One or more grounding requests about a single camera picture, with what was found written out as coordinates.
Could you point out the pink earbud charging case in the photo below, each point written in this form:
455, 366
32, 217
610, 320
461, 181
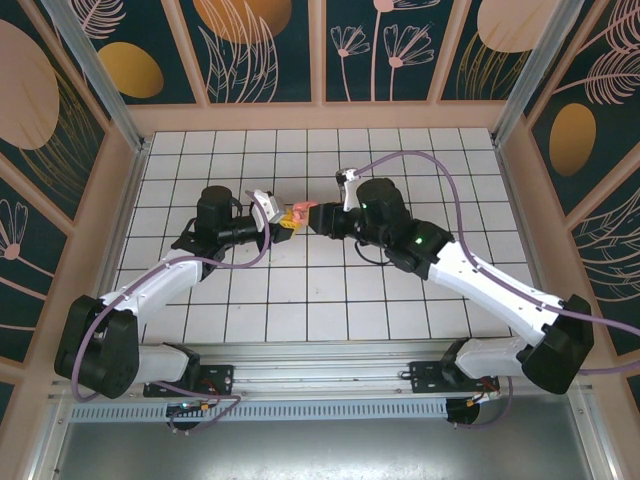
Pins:
301, 212

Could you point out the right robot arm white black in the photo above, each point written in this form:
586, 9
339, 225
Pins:
490, 290

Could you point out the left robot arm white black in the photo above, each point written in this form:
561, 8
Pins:
155, 285

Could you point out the small green circuit board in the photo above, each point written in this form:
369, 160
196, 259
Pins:
187, 407

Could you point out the grey metal sheet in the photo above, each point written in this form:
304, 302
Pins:
320, 450

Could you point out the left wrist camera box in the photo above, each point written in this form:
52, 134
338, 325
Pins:
270, 205

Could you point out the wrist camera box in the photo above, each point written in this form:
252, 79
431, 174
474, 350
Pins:
270, 205
350, 197

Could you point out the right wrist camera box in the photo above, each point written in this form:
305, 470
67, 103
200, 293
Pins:
350, 197

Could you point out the aluminium mounting rail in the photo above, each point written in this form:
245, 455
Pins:
320, 365

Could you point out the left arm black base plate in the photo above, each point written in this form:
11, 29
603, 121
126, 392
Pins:
220, 375

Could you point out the aluminium corner post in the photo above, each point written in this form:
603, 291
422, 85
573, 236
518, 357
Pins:
530, 70
100, 80

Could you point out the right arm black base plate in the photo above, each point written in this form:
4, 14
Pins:
425, 377

